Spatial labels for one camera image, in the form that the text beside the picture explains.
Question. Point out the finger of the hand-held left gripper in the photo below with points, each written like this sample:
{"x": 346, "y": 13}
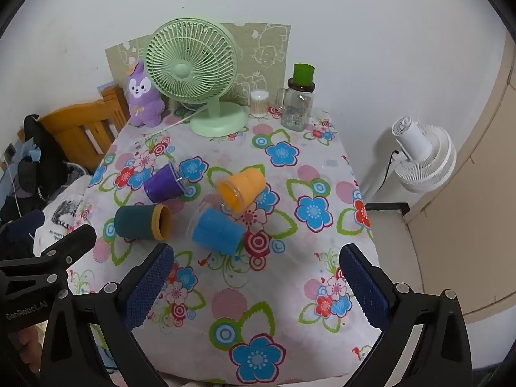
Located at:
{"x": 68, "y": 246}

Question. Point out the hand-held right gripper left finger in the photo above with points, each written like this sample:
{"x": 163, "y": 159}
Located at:
{"x": 148, "y": 288}

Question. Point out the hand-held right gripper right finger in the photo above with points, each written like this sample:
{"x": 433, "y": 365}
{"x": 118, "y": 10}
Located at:
{"x": 365, "y": 288}

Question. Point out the dark teal cup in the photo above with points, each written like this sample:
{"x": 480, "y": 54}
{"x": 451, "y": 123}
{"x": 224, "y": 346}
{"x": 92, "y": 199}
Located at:
{"x": 135, "y": 221}

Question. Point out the blue cup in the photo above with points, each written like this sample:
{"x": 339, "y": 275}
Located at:
{"x": 217, "y": 227}

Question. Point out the purple cup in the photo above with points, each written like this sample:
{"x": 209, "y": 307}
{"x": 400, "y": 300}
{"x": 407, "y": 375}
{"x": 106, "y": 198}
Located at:
{"x": 163, "y": 183}

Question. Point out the yellow cup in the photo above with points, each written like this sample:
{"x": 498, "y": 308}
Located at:
{"x": 244, "y": 189}

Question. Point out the green cup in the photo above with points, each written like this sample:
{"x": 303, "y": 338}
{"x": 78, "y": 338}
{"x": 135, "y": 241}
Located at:
{"x": 303, "y": 73}

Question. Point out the person's left hand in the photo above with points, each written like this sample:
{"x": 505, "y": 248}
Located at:
{"x": 26, "y": 346}

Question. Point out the white printed bag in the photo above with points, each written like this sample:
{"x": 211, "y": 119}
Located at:
{"x": 60, "y": 209}

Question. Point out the dark blue cloth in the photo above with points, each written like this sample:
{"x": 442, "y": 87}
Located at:
{"x": 24, "y": 227}

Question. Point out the floral tablecloth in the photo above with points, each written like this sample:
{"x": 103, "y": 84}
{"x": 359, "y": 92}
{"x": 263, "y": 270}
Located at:
{"x": 282, "y": 290}

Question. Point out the black clothing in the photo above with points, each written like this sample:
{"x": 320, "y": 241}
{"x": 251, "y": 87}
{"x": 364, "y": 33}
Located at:
{"x": 40, "y": 161}

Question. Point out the beige cabinet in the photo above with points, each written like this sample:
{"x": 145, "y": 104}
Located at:
{"x": 463, "y": 229}

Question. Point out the white fan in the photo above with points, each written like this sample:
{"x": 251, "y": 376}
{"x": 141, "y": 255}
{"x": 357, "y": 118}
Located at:
{"x": 427, "y": 157}

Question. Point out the purple plush toy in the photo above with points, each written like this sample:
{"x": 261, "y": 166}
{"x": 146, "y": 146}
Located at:
{"x": 143, "y": 100}

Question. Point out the cotton swab container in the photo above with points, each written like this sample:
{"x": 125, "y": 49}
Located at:
{"x": 259, "y": 105}

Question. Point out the green desk fan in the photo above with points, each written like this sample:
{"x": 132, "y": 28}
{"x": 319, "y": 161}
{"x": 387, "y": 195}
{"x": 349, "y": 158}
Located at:
{"x": 189, "y": 68}

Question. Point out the cartoon patterned board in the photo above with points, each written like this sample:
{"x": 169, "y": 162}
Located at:
{"x": 262, "y": 48}

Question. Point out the black metal bracket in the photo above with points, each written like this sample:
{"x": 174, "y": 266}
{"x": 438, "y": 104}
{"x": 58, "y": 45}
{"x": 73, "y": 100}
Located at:
{"x": 387, "y": 208}

